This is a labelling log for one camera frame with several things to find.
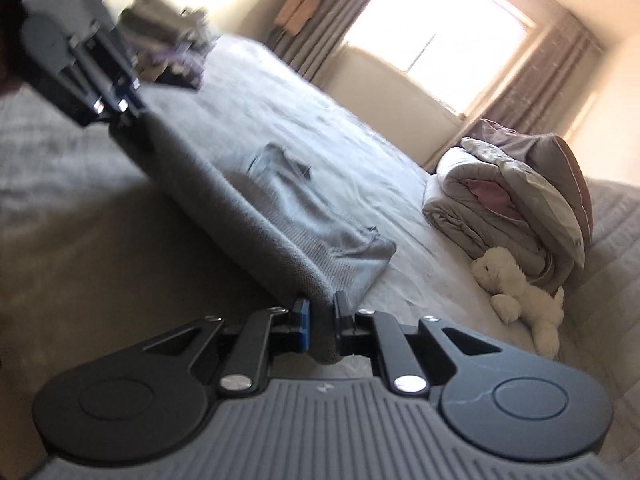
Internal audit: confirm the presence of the white plush toy dog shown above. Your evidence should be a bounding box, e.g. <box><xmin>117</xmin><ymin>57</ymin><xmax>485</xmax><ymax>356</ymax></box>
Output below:
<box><xmin>470</xmin><ymin>246</ymin><xmax>566</xmax><ymax>359</ymax></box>

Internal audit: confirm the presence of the grey padded headboard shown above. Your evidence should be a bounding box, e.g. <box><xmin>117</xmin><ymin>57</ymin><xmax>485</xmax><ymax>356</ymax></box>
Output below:
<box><xmin>555</xmin><ymin>175</ymin><xmax>640</xmax><ymax>461</ymax></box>

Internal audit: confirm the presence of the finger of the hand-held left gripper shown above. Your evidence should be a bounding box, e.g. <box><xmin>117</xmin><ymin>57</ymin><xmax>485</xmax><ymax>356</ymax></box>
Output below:
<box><xmin>92</xmin><ymin>75</ymin><xmax>151</xmax><ymax>128</ymax></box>

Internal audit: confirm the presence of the bed with grey sheet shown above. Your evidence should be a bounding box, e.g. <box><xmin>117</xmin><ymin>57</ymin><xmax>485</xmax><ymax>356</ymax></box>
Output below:
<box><xmin>0</xmin><ymin>35</ymin><xmax>576</xmax><ymax>411</ymax></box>

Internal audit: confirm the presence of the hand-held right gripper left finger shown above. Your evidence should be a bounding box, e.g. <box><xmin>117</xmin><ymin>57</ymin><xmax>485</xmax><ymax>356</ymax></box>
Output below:
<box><xmin>141</xmin><ymin>297</ymin><xmax>312</xmax><ymax>396</ymax></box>

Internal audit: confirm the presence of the pile of folded clothes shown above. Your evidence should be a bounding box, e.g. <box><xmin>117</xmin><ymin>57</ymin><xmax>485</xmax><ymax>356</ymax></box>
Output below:
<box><xmin>117</xmin><ymin>0</ymin><xmax>221</xmax><ymax>91</ymax></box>

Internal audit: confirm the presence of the folded grey quilt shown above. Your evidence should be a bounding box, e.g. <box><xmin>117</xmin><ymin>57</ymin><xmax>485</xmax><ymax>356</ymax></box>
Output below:
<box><xmin>422</xmin><ymin>147</ymin><xmax>586</xmax><ymax>293</ymax></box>

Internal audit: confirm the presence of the grey knit sweater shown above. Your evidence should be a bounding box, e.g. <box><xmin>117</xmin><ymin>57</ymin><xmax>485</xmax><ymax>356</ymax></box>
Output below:
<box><xmin>107</xmin><ymin>110</ymin><xmax>398</xmax><ymax>366</ymax></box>

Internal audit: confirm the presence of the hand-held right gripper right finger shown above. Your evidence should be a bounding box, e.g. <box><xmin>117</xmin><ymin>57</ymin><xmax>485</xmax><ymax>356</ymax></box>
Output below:
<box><xmin>333</xmin><ymin>290</ymin><xmax>507</xmax><ymax>397</ymax></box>

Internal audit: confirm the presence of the orange hanging garment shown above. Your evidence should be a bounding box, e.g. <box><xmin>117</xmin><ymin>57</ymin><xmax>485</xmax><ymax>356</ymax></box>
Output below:
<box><xmin>274</xmin><ymin>0</ymin><xmax>328</xmax><ymax>36</ymax></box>

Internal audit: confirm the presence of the window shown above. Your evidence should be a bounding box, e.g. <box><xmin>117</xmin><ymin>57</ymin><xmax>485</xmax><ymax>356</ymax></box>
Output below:
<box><xmin>342</xmin><ymin>0</ymin><xmax>538</xmax><ymax>116</ymax></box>

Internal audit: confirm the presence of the grey curtain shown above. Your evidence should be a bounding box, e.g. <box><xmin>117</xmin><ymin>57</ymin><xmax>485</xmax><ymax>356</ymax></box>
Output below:
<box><xmin>270</xmin><ymin>0</ymin><xmax>401</xmax><ymax>83</ymax></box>
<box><xmin>482</xmin><ymin>10</ymin><xmax>606</xmax><ymax>136</ymax></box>

